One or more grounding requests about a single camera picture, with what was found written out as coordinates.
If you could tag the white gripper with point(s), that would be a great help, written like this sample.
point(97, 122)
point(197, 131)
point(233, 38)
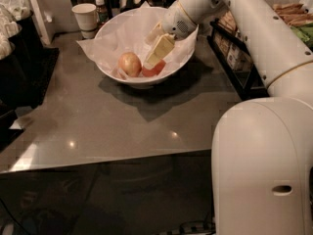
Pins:
point(176, 20)

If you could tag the red apple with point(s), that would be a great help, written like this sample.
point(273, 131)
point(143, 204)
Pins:
point(149, 71)

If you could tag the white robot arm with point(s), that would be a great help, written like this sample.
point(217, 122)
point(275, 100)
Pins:
point(262, 149)

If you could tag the white bowl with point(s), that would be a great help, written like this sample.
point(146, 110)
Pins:
point(137, 81)

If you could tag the yellow-red apple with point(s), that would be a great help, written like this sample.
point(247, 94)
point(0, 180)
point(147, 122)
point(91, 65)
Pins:
point(130, 63)

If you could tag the white paper liner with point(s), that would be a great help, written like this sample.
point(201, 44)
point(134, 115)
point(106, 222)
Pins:
point(130, 30)

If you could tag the small glass bottle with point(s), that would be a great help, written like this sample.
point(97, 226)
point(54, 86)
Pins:
point(102, 11)

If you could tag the white paper cup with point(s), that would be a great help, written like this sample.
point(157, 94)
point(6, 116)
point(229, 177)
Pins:
point(86, 17)

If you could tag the black rubber mat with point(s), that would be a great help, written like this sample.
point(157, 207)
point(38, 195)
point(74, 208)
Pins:
point(45, 69)

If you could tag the black napkin dispenser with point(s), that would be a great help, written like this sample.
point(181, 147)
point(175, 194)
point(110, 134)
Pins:
point(18, 69)

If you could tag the black wire condiment rack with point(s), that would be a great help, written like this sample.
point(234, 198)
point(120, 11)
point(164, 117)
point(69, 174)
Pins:
point(236, 61)

